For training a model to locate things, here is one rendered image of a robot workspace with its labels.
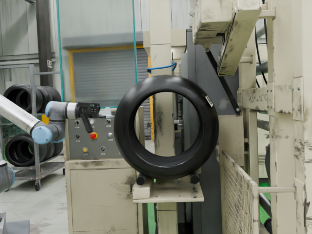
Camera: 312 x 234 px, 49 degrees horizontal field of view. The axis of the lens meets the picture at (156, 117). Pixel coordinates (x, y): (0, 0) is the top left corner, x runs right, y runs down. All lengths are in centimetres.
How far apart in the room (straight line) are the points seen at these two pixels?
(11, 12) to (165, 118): 1148
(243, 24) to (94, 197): 160
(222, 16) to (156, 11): 72
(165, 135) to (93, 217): 86
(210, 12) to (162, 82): 43
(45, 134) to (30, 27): 1111
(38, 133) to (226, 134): 106
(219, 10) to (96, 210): 165
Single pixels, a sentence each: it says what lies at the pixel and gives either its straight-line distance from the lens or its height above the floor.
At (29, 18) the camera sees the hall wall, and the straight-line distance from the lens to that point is 1290.
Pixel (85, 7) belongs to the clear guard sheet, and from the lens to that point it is 256.
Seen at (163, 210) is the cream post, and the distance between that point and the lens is 221.
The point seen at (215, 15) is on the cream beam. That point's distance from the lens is 153.
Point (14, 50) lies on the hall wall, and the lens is 1301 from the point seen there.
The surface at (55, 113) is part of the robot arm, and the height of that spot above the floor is 127.
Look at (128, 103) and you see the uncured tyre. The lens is 174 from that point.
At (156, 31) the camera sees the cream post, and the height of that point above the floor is 173.
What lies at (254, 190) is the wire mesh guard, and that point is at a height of 98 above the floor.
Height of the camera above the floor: 132
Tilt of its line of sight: 3 degrees down
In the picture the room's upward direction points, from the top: 2 degrees counter-clockwise
